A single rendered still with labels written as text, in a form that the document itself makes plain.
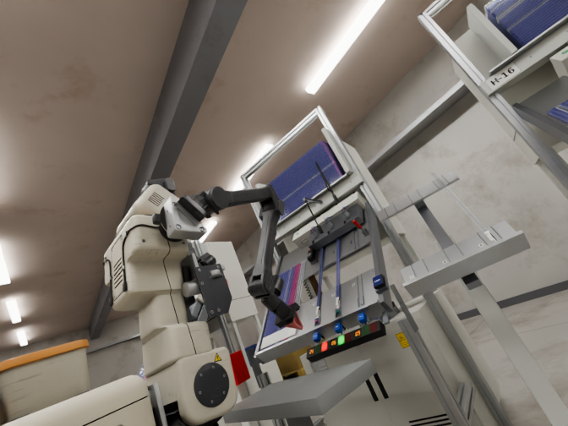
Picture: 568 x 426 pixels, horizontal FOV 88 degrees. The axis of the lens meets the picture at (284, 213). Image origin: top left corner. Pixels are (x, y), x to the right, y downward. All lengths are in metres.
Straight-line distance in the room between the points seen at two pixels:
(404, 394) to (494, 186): 3.08
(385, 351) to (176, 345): 0.98
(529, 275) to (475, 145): 1.58
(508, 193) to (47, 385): 4.12
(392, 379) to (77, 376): 1.23
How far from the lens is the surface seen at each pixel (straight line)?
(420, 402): 1.60
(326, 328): 1.29
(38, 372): 0.81
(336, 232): 1.61
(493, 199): 4.24
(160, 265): 0.98
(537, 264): 4.25
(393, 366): 1.57
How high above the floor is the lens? 0.77
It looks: 20 degrees up
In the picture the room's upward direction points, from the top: 25 degrees counter-clockwise
